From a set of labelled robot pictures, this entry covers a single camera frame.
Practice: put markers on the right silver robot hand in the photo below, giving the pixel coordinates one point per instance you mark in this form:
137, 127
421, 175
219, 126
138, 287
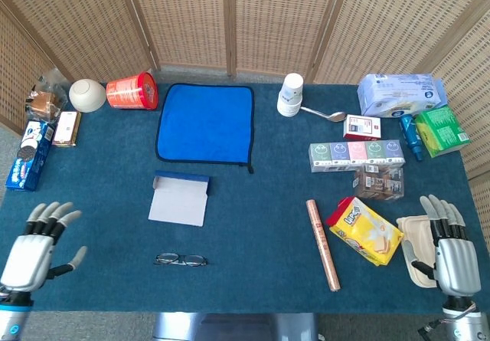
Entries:
457, 264

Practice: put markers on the small white red box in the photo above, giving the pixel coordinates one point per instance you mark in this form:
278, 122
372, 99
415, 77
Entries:
361, 127

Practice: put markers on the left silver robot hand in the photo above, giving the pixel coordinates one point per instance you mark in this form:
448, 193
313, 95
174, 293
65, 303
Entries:
27, 258

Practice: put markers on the woven wooden folding screen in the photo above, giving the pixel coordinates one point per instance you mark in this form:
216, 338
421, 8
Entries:
191, 19

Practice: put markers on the wooden rolling pin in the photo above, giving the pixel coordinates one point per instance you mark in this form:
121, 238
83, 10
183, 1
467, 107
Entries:
322, 243

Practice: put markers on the stack of white paper cups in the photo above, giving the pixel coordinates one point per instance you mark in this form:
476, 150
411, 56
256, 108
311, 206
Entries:
290, 97

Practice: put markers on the clear bag brown cake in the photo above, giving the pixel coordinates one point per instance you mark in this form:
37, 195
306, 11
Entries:
45, 101

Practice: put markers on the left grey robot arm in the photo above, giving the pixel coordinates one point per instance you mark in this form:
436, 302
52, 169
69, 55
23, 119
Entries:
13, 318

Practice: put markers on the metal spoon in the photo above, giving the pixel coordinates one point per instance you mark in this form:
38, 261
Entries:
335, 117

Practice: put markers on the brown clear wrapped pack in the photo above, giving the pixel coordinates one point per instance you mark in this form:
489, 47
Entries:
381, 185

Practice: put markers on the small brown white box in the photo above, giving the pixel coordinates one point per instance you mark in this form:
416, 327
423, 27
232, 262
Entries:
66, 129

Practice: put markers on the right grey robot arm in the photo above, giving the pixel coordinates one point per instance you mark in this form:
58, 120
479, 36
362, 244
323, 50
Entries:
465, 322

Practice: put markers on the blue eyeglass case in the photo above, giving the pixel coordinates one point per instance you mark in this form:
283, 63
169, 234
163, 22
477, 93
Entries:
180, 203

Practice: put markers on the blue Oreo cookie box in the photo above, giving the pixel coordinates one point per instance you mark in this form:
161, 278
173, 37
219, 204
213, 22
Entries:
30, 157

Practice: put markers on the blue cloth black trim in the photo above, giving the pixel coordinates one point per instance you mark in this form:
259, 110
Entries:
206, 122

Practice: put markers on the yellow red Lipo snack bag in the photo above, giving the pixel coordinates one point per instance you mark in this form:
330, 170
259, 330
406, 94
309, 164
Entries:
363, 233

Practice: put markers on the orange tub red lid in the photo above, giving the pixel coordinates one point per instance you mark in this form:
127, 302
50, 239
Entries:
128, 92

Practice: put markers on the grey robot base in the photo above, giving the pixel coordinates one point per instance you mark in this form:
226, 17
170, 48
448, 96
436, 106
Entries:
237, 327

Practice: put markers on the green tissue pack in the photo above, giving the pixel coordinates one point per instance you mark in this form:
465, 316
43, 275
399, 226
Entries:
442, 131

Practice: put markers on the pastel pocket tissue multipack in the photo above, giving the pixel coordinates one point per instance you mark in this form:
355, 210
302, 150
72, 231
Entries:
356, 155

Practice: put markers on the pale blue tissue pack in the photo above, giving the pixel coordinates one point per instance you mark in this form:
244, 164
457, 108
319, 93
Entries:
400, 96

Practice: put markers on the teal table mat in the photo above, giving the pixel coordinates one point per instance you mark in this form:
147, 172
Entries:
249, 210

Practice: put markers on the cream bowl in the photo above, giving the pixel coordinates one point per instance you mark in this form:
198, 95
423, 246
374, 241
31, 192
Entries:
87, 96

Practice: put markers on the dark blue bottle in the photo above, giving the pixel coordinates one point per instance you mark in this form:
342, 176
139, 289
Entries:
410, 134

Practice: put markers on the thin black eyeglasses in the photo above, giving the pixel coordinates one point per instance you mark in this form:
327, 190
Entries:
195, 260

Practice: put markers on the beige lidded lunch container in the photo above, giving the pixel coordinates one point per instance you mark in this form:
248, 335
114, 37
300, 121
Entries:
417, 228

